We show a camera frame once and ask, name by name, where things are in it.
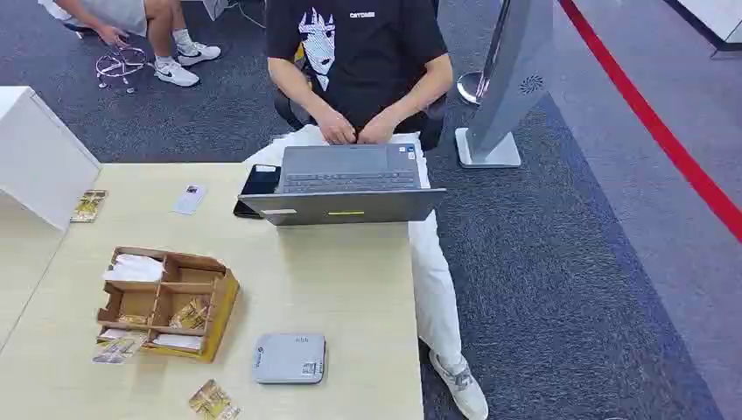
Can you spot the pale white card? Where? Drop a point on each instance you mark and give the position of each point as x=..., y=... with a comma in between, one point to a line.
x=189, y=199

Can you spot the gold printed card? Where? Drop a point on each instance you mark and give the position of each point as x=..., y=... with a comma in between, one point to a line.
x=212, y=402
x=190, y=315
x=88, y=206
x=117, y=349

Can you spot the wooden card box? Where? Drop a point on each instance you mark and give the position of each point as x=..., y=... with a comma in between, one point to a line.
x=220, y=313

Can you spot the white card stack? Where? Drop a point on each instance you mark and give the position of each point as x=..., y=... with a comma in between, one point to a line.
x=133, y=269

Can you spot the seated person's right hand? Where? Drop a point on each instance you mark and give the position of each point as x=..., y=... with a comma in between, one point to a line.
x=337, y=128

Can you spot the grey card reader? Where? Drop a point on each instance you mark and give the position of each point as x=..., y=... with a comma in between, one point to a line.
x=289, y=358

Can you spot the red floor tape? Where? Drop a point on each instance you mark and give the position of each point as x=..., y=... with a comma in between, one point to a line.
x=655, y=124

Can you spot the round silver stand base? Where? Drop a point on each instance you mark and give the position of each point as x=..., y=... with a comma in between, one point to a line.
x=468, y=88

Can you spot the seated person's left hand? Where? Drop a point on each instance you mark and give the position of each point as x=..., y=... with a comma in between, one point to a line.
x=377, y=132

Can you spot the crouching person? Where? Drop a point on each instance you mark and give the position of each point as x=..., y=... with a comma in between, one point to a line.
x=116, y=13

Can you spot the black phone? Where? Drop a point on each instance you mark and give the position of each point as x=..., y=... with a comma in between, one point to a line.
x=261, y=182

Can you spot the white furniture with dark edge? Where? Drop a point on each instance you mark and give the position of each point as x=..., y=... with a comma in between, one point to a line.
x=716, y=20

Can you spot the grey laptop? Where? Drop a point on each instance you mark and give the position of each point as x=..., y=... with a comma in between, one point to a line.
x=348, y=206

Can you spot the seated person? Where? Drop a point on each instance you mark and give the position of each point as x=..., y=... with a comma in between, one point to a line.
x=359, y=69

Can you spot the white cabinet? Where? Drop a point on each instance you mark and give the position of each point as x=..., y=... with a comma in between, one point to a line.
x=40, y=156

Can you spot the grey standing display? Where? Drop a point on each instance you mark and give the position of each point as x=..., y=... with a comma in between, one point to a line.
x=510, y=87

